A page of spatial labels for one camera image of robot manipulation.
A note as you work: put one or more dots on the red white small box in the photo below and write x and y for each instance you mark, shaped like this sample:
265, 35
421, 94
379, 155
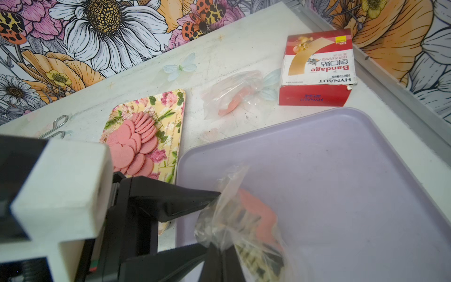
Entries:
318, 69

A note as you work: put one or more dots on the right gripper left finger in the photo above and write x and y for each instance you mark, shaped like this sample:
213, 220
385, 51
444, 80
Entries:
212, 267

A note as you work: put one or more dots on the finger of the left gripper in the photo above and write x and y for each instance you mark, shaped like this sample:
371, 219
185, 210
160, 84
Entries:
165, 202
166, 266

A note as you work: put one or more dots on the bag of mixed snacks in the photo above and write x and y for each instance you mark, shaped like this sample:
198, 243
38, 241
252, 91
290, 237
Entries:
240, 220

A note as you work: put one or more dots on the lavender plastic tray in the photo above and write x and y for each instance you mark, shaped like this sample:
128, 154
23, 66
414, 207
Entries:
348, 208

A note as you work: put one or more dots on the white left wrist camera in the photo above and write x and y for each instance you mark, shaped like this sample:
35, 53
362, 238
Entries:
54, 197

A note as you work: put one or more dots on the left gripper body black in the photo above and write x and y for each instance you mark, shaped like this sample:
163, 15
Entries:
129, 232

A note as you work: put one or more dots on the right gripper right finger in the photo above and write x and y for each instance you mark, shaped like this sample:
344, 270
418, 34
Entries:
231, 267

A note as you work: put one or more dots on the ziploc bag pink cookies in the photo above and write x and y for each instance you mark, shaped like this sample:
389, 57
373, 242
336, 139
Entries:
223, 97

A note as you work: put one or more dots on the yellow floral tray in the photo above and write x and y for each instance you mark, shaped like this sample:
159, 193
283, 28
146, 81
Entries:
167, 109

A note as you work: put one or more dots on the metal scissors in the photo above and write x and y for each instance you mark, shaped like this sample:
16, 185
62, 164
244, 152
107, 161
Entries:
56, 131

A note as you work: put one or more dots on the pile of pink cookies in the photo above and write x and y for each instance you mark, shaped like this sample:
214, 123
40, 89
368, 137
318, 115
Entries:
131, 145

